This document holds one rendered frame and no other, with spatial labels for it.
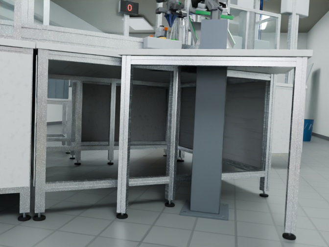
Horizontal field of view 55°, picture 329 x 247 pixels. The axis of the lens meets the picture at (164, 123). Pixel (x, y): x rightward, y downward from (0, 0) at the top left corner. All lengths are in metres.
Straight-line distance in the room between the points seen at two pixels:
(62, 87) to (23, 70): 2.13
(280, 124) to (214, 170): 1.67
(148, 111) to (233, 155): 1.38
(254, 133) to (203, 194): 0.79
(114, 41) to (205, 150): 0.77
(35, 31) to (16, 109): 0.40
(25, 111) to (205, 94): 0.91
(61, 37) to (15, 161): 0.65
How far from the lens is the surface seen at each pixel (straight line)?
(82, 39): 1.74
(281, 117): 3.31
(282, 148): 3.36
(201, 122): 1.72
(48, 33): 1.73
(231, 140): 2.61
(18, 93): 1.63
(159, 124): 3.69
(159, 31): 2.06
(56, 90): 3.73
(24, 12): 2.46
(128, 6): 2.15
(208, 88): 1.72
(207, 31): 1.78
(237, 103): 2.55
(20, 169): 1.66
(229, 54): 1.51
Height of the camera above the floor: 0.58
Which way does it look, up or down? 3 degrees down
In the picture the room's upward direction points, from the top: 2 degrees clockwise
